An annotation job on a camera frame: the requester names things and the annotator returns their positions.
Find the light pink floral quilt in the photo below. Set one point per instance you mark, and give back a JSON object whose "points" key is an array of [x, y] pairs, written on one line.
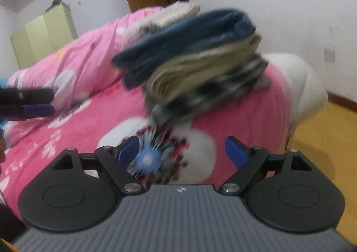
{"points": [[89, 51]]}

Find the blue denim jeans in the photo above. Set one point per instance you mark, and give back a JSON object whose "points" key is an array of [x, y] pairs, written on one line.
{"points": [[181, 37]]}

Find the teal cloth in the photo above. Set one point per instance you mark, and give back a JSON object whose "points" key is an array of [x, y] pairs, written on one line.
{"points": [[2, 81]]}

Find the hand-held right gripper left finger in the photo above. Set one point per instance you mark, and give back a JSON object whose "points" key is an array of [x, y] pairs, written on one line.
{"points": [[129, 149]]}

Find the grey folded garment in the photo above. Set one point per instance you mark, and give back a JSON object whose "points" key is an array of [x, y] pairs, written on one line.
{"points": [[261, 82]]}

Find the beige knit sweater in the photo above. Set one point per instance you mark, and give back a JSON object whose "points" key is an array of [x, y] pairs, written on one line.
{"points": [[170, 16]]}

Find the white wall socket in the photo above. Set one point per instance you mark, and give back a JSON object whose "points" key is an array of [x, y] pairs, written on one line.
{"points": [[329, 54]]}

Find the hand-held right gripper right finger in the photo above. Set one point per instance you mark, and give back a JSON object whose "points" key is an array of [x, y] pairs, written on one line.
{"points": [[235, 152]]}

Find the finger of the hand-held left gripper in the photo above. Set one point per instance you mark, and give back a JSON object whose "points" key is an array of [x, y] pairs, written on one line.
{"points": [[33, 95], [39, 110]]}

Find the yellow-green wardrobe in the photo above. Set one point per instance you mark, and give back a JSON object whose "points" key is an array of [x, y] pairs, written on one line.
{"points": [[44, 37]]}

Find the pink floral bedsheet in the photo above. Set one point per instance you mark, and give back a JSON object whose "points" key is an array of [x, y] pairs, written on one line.
{"points": [[83, 126]]}

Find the black-white plaid folded garment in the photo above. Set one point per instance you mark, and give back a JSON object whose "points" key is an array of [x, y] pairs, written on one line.
{"points": [[223, 89]]}

